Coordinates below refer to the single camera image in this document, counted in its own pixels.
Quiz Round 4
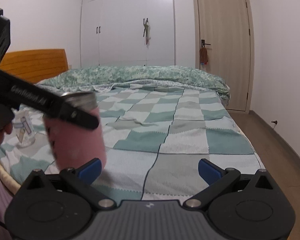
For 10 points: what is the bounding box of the green floral duvet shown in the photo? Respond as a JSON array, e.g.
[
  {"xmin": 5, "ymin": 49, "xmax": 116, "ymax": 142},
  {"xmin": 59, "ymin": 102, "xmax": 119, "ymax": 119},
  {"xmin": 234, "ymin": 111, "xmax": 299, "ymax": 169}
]
[{"xmin": 37, "ymin": 66, "xmax": 230, "ymax": 106}]

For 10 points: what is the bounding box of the black door handle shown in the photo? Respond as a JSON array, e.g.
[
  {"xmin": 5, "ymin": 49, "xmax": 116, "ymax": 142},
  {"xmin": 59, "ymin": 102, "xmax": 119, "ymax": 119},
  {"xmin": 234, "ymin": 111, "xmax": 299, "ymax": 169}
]
[{"xmin": 201, "ymin": 39, "xmax": 211, "ymax": 48}]

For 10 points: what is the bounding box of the wooden headboard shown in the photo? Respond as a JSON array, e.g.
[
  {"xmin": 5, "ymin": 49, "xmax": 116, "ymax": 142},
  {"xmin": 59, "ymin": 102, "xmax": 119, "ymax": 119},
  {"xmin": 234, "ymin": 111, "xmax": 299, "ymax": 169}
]
[{"xmin": 0, "ymin": 49, "xmax": 69, "ymax": 83}]

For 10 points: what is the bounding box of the green hanging ornament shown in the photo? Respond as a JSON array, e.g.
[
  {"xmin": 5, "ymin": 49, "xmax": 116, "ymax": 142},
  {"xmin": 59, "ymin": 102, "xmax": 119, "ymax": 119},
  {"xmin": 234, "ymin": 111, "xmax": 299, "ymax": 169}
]
[{"xmin": 143, "ymin": 18, "xmax": 151, "ymax": 46}]

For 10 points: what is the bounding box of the clear glass cup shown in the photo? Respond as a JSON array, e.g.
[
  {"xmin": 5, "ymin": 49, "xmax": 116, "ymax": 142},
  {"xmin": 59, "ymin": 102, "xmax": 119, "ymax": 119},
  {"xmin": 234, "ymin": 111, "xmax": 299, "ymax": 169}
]
[{"xmin": 12, "ymin": 107, "xmax": 47, "ymax": 149}]

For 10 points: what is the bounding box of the pink steel cup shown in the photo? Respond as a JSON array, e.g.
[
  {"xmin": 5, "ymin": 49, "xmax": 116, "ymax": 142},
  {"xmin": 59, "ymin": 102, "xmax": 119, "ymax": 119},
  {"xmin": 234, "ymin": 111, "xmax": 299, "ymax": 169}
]
[{"xmin": 43, "ymin": 92, "xmax": 107, "ymax": 171}]

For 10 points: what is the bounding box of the beige wooden door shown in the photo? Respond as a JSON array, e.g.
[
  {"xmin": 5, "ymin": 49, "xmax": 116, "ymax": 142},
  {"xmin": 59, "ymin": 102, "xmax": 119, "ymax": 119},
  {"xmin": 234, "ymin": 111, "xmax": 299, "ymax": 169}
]
[{"xmin": 193, "ymin": 0, "xmax": 254, "ymax": 113}]

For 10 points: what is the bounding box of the white wardrobe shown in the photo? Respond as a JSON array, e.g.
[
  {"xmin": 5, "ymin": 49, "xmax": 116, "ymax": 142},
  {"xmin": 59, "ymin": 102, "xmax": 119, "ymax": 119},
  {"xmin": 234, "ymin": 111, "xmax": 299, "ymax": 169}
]
[{"xmin": 80, "ymin": 0, "xmax": 175, "ymax": 68}]

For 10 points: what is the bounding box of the checkered green bed sheet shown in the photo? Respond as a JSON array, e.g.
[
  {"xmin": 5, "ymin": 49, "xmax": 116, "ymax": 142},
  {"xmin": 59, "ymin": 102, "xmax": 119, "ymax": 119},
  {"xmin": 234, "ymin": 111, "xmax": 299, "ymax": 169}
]
[{"xmin": 0, "ymin": 84, "xmax": 263, "ymax": 202}]

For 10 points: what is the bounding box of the brown plush on handle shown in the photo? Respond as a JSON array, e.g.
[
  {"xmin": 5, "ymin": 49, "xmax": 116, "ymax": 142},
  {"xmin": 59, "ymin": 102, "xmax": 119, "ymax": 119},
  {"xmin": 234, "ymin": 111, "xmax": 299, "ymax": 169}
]
[{"xmin": 199, "ymin": 47, "xmax": 209, "ymax": 64}]

